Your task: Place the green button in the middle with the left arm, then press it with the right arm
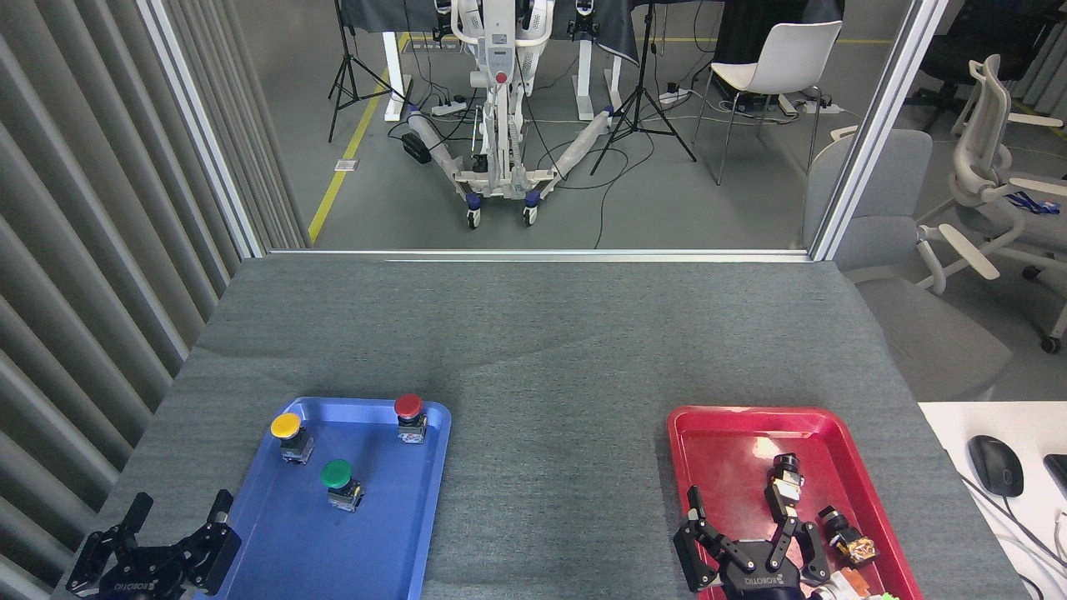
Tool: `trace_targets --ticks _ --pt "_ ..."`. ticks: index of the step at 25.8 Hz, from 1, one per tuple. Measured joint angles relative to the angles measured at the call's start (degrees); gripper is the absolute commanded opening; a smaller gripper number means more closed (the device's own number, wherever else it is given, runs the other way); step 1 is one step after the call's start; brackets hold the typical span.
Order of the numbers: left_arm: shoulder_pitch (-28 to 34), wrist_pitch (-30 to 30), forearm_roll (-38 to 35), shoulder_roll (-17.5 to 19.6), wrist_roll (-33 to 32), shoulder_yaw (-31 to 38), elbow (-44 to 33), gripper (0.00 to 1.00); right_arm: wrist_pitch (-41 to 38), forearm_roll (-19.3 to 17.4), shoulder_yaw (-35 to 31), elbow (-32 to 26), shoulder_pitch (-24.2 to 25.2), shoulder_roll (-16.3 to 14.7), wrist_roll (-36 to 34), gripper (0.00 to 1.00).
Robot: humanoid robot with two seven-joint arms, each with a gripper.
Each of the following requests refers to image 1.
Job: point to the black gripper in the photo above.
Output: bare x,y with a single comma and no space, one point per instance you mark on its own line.
142,579
763,579

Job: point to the green push button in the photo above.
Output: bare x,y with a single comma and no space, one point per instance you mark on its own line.
337,474

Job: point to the yellow push button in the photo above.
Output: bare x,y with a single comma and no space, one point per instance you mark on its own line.
285,425

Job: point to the red push button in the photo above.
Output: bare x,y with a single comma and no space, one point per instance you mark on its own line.
408,406

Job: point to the red plastic tray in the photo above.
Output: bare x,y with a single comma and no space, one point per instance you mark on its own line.
729,467

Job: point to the blue plastic tray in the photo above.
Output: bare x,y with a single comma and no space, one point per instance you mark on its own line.
358,542

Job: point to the white desk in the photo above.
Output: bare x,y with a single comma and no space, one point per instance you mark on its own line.
950,425

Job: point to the black computer mouse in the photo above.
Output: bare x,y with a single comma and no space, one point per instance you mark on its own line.
995,465

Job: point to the black flat device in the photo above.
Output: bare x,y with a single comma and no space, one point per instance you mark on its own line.
1059,473

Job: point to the grey floor plate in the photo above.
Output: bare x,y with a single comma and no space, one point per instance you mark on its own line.
346,165

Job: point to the grey office chair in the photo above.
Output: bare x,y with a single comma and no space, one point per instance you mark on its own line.
892,175

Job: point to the black power adapter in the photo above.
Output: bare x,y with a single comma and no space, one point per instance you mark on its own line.
415,148

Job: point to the white power strip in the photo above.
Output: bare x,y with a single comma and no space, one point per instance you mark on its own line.
448,107
673,96
821,107

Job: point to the white ergonomic office chair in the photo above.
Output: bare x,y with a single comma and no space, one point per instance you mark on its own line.
979,150

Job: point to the black tripod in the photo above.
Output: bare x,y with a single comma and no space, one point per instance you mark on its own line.
642,92
343,58

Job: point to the white shell chair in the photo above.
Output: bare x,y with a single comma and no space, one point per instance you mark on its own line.
792,54

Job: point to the white table leg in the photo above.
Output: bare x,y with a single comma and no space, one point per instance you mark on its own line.
585,75
392,75

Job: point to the dark table cloth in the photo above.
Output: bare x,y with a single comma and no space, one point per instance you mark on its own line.
617,29

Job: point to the black office chair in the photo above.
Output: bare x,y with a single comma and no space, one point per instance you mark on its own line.
975,42

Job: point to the white wheeled stand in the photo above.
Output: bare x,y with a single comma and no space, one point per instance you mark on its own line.
498,50

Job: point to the black white selector switch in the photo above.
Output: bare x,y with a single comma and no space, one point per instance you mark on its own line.
786,479

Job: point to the black brass selector switch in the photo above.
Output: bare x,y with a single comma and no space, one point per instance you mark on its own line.
844,533

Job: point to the silver frame rail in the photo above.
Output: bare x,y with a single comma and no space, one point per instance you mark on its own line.
542,254

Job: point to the silver frame post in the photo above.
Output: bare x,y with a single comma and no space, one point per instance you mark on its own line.
875,125
196,125

